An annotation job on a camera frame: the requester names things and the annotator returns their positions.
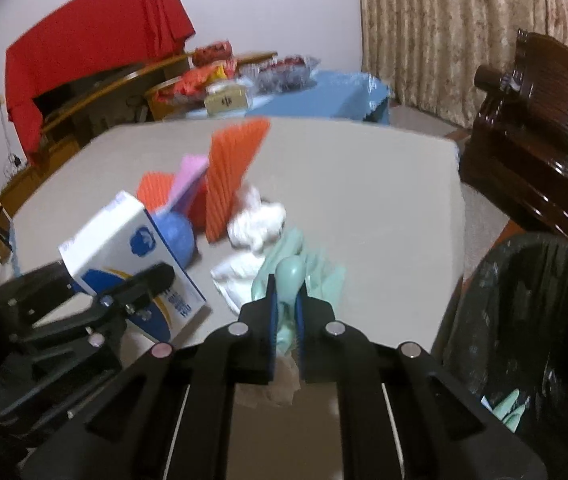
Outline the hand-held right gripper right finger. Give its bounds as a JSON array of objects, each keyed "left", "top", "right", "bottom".
[{"left": 294, "top": 280, "right": 550, "bottom": 480}]

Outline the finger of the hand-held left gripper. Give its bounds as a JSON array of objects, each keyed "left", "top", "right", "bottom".
[
  {"left": 11, "top": 262, "right": 176, "bottom": 361},
  {"left": 0, "top": 261, "right": 77, "bottom": 328}
]

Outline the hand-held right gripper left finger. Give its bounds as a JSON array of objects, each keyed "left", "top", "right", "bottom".
[{"left": 21, "top": 274, "right": 279, "bottom": 480}]

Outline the white and blue cardboard box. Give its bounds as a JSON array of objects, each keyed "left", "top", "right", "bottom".
[{"left": 58, "top": 190, "right": 207, "bottom": 341}]

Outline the blue plastic bag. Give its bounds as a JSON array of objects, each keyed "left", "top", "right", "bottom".
[{"left": 156, "top": 210, "right": 198, "bottom": 267}]

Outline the mint green rubber glove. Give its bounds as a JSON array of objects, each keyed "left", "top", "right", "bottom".
[
  {"left": 484, "top": 389, "right": 527, "bottom": 433},
  {"left": 251, "top": 227, "right": 347, "bottom": 361}
]

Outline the white tissue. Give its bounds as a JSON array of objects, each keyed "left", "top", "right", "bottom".
[
  {"left": 226, "top": 185, "right": 287, "bottom": 254},
  {"left": 210, "top": 251, "right": 266, "bottom": 313}
]

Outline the small orange corrugated sheet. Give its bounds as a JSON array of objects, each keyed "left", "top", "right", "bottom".
[
  {"left": 189, "top": 180, "right": 210, "bottom": 228},
  {"left": 136, "top": 171, "right": 176, "bottom": 209}
]

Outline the pink sheet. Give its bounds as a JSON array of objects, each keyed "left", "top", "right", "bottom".
[{"left": 164, "top": 155, "right": 210, "bottom": 211}]

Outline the large orange corrugated sheet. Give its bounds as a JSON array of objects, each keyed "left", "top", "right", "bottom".
[{"left": 205, "top": 117, "right": 271, "bottom": 243}]

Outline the bin with black liner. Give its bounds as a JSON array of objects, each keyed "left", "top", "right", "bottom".
[{"left": 441, "top": 232, "right": 568, "bottom": 466}]

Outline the beige crumpled tissue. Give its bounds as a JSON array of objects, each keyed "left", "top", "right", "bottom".
[{"left": 236, "top": 355, "right": 301, "bottom": 408}]

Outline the beige box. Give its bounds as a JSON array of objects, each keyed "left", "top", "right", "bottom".
[{"left": 204, "top": 85, "right": 252, "bottom": 113}]

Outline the orange snack packet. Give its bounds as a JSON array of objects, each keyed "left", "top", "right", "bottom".
[{"left": 156, "top": 62, "right": 237, "bottom": 103}]

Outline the blue tablecloth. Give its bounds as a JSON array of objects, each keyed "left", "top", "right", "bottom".
[{"left": 164, "top": 70, "right": 392, "bottom": 126}]

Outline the red packet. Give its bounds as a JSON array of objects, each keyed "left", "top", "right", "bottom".
[{"left": 194, "top": 42, "right": 235, "bottom": 66}]

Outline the red cloth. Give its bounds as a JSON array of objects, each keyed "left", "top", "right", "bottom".
[{"left": 5, "top": 0, "right": 196, "bottom": 163}]

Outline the clear bag of red snacks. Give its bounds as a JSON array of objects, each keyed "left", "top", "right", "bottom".
[{"left": 254, "top": 57, "right": 320, "bottom": 93}]

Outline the dark wooden armchair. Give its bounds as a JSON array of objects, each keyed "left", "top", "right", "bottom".
[{"left": 459, "top": 30, "right": 568, "bottom": 256}]

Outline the beige patterned curtain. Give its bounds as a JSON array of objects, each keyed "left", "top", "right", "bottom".
[{"left": 356, "top": 0, "right": 568, "bottom": 128}]

